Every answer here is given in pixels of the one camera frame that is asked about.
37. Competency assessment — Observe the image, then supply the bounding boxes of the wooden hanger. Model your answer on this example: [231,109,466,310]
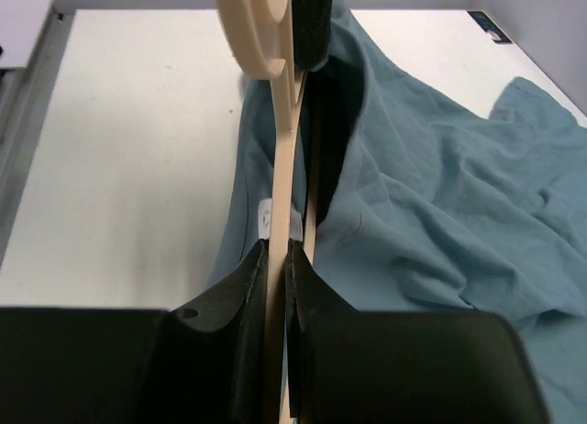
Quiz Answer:
[216,0,306,423]

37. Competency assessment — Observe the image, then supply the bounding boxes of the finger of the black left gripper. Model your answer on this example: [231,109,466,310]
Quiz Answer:
[292,0,333,71]

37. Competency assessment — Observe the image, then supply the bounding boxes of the blue t shirt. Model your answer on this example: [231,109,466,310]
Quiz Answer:
[210,0,586,423]

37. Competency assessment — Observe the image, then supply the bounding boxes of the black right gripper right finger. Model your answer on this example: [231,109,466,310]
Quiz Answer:
[285,241,550,423]

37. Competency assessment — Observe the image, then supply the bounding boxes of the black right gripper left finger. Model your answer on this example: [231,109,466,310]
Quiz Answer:
[1,240,268,423]

